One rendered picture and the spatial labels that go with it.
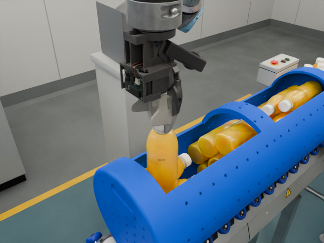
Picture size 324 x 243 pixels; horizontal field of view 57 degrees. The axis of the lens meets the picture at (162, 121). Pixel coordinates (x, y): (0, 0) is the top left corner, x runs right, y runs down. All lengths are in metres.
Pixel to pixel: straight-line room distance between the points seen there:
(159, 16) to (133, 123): 1.14
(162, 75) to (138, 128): 1.11
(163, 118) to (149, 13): 0.20
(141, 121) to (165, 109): 1.04
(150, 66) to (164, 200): 0.28
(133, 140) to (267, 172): 0.94
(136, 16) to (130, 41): 0.04
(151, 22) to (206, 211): 0.42
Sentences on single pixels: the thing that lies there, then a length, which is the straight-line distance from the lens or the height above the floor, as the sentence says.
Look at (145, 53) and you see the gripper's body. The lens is 0.49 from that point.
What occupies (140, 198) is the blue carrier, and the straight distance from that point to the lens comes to 0.61.
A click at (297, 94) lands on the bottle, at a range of 1.12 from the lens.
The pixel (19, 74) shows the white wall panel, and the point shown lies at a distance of 3.52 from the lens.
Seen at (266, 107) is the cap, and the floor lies 1.13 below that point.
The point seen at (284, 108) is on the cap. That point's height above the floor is 1.15.
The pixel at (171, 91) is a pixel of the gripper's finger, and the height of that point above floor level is 1.43.
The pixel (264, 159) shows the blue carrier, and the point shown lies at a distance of 0.82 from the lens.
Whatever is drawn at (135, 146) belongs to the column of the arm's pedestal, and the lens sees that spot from 1.66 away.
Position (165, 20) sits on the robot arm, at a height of 1.56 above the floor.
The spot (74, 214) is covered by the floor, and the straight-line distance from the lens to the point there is 2.23.
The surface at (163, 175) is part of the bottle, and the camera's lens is 0.66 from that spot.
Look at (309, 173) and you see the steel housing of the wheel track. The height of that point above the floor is 0.88.
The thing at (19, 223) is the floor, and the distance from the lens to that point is 2.31.
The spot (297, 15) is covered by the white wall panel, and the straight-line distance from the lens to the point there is 6.01.
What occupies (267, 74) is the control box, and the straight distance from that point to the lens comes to 1.56.
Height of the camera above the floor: 1.68
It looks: 34 degrees down
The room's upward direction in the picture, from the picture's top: straight up
